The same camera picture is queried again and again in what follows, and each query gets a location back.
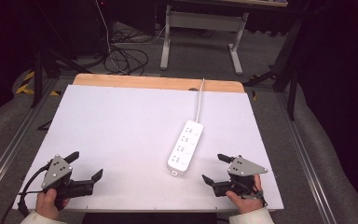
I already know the white power strip cable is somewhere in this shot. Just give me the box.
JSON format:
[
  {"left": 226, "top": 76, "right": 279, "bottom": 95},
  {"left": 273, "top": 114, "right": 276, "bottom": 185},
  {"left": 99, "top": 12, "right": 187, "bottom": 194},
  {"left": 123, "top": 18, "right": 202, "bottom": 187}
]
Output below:
[{"left": 195, "top": 77, "right": 206, "bottom": 123}]

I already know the black hand strap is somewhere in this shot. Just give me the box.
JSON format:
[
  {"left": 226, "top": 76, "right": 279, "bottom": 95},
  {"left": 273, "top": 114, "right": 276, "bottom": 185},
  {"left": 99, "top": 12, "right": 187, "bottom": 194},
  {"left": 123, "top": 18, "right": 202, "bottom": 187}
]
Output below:
[{"left": 241, "top": 178, "right": 269, "bottom": 208}]

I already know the black metal stand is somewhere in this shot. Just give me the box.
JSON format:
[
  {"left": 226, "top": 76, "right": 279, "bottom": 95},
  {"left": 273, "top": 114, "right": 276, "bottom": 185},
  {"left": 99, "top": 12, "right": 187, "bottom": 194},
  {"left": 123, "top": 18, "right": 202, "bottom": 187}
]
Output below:
[
  {"left": 243, "top": 18, "right": 304, "bottom": 120},
  {"left": 31, "top": 46, "right": 91, "bottom": 108}
]

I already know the aluminium floor rail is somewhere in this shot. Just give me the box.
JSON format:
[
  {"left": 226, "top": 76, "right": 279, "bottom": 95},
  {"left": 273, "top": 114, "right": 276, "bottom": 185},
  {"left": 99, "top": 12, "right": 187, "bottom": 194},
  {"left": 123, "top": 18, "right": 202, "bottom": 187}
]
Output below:
[
  {"left": 0, "top": 77, "right": 60, "bottom": 200},
  {"left": 274, "top": 92, "right": 337, "bottom": 224}
]

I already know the black floor cable bundle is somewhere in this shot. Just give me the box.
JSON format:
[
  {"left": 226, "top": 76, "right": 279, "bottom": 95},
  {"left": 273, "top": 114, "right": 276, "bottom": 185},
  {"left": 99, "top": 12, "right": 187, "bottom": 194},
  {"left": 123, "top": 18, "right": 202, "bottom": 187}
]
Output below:
[{"left": 103, "top": 27, "right": 150, "bottom": 76}]

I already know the person's left hand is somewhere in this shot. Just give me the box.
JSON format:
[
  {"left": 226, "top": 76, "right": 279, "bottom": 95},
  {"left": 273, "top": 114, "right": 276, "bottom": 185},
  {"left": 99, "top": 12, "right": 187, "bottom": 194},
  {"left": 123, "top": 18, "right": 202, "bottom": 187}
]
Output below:
[{"left": 34, "top": 188, "right": 71, "bottom": 221}]

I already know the thin white floor cable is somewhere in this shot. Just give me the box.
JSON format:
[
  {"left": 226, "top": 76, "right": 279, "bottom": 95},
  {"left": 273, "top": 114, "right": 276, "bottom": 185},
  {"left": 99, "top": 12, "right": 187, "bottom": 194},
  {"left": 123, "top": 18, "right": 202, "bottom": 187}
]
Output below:
[{"left": 95, "top": 0, "right": 166, "bottom": 74}]

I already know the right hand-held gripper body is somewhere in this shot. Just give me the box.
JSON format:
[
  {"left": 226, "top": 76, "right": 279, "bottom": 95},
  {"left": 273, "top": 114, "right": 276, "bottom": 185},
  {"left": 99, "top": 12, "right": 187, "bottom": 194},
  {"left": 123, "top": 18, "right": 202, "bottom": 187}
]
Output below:
[{"left": 213, "top": 155, "right": 269, "bottom": 199}]

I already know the white table cover sheet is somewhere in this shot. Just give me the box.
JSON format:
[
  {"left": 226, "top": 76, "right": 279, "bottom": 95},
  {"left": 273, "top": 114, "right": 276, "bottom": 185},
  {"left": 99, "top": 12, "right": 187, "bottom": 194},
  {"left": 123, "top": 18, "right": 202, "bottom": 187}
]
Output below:
[{"left": 12, "top": 84, "right": 285, "bottom": 213}]

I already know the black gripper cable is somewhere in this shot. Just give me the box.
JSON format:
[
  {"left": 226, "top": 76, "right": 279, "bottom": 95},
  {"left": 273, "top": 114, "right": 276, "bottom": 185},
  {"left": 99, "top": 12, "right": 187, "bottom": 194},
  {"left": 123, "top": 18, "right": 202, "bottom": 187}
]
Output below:
[{"left": 0, "top": 160, "right": 55, "bottom": 224}]

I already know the person's right hand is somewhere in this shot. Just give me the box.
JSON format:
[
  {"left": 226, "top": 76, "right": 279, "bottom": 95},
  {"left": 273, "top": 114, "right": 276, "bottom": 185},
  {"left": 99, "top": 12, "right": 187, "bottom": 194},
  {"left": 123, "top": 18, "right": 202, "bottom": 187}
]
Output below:
[{"left": 225, "top": 174, "right": 267, "bottom": 215}]

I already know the white power strip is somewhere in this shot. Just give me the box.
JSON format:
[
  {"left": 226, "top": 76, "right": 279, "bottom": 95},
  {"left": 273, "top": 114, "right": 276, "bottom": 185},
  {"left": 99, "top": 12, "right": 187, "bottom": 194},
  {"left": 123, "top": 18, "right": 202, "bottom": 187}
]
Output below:
[{"left": 166, "top": 119, "right": 205, "bottom": 177}]

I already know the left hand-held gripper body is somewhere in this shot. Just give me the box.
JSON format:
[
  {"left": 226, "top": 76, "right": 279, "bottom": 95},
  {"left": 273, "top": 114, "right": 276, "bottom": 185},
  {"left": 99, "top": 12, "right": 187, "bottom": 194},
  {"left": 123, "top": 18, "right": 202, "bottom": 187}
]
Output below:
[{"left": 40, "top": 154, "right": 94, "bottom": 210}]

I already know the white metal table frame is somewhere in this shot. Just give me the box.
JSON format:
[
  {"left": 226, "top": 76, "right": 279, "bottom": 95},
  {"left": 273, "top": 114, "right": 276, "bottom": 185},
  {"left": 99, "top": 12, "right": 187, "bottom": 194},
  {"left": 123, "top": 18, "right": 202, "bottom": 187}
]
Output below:
[{"left": 159, "top": 0, "right": 290, "bottom": 76}]

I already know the yellow black floor tape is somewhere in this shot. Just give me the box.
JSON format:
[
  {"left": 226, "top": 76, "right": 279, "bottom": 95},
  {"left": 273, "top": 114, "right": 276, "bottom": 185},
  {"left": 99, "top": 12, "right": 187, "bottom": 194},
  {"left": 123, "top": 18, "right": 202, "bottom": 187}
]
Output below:
[{"left": 15, "top": 70, "right": 62, "bottom": 97}]

